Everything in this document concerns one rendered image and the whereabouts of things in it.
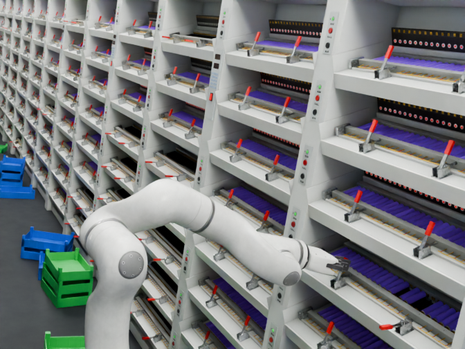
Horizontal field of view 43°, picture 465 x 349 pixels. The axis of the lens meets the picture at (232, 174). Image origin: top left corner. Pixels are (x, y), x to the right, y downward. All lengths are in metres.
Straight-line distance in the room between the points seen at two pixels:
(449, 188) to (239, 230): 0.49
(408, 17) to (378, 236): 0.67
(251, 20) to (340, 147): 0.87
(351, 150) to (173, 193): 0.58
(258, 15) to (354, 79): 0.82
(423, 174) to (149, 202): 0.65
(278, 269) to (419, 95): 0.54
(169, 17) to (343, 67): 1.41
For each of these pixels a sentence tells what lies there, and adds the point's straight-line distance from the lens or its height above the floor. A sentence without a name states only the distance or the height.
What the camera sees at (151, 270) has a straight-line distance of 3.15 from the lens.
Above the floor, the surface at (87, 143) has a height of 0.77.
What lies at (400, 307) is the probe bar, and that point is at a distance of 1.63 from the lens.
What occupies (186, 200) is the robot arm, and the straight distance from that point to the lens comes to 1.32.
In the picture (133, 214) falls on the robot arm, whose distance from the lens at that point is 1.32.
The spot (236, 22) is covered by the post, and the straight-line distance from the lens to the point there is 2.37.
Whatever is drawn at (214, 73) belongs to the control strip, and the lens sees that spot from 2.40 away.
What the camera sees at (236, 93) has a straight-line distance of 2.37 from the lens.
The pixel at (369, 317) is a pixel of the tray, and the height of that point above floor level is 0.95.
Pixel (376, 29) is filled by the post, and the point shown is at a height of 1.69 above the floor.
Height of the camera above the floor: 1.56
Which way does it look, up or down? 12 degrees down
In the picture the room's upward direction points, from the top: 9 degrees clockwise
